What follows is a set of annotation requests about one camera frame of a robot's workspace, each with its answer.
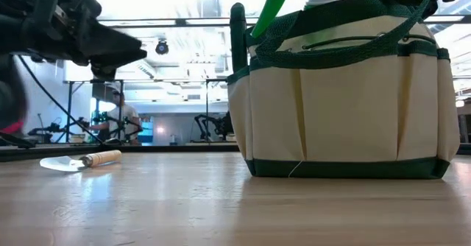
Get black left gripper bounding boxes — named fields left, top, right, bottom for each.
left=0, top=0, right=148, bottom=82

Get metal trowel wooden handle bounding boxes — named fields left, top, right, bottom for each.
left=39, top=149, right=123, bottom=173

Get green pruning shears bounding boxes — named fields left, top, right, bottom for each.
left=230, top=1, right=249, bottom=74

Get beige green gardening bag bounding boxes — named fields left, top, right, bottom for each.
left=227, top=0, right=461, bottom=180

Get green spray bottle white nozzle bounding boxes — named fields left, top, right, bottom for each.
left=251, top=0, right=344, bottom=39

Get person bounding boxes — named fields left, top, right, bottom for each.
left=88, top=89, right=141, bottom=147

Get black overhead beam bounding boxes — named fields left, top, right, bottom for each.
left=97, top=16, right=471, bottom=29

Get blue background rack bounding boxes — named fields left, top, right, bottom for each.
left=138, top=116, right=155, bottom=144

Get red background object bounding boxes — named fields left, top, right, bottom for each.
left=0, top=120, right=24, bottom=135

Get black background stand frame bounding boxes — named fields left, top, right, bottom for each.
left=64, top=77, right=218, bottom=146

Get black ceiling dome camera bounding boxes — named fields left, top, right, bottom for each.
left=154, top=39, right=170, bottom=56

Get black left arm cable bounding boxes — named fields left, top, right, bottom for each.
left=17, top=56, right=106, bottom=146

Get black aluminium table frame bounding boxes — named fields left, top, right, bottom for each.
left=0, top=142, right=471, bottom=163

